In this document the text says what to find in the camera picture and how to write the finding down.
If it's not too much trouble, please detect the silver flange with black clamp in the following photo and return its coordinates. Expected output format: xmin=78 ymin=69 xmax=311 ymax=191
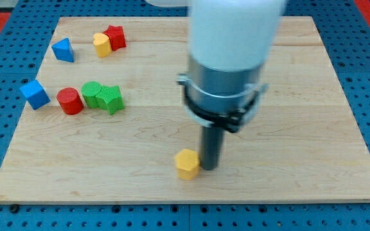
xmin=177 ymin=56 xmax=267 ymax=133

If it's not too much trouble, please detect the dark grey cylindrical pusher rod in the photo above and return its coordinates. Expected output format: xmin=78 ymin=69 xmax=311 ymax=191
xmin=199 ymin=126 xmax=224 ymax=170

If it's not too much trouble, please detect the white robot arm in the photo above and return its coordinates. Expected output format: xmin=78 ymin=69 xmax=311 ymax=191
xmin=147 ymin=0 xmax=286 ymax=170

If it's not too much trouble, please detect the green star block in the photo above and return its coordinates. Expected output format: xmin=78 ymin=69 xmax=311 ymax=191
xmin=96 ymin=85 xmax=125 ymax=115

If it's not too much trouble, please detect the red star block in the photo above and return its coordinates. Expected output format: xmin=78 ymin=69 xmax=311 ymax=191
xmin=103 ymin=25 xmax=127 ymax=51

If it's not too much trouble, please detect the yellow heart block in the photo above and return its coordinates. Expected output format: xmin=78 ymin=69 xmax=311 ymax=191
xmin=92 ymin=33 xmax=112 ymax=58

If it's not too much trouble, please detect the yellow hexagon block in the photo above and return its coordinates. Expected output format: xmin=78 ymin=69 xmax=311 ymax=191
xmin=174 ymin=149 xmax=200 ymax=180

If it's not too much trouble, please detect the wooden board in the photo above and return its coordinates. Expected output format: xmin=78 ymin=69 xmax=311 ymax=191
xmin=0 ymin=17 xmax=370 ymax=205

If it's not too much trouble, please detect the green cylinder block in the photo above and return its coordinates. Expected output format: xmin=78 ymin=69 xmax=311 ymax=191
xmin=81 ymin=81 xmax=102 ymax=108

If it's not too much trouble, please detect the red cylinder block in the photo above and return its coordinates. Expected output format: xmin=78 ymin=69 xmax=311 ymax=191
xmin=57 ymin=87 xmax=84 ymax=115

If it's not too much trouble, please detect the blue triangle block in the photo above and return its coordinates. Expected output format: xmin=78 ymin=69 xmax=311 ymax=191
xmin=51 ymin=38 xmax=75 ymax=63

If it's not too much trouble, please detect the blue cube block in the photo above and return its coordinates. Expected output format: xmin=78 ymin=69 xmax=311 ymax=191
xmin=19 ymin=80 xmax=51 ymax=110

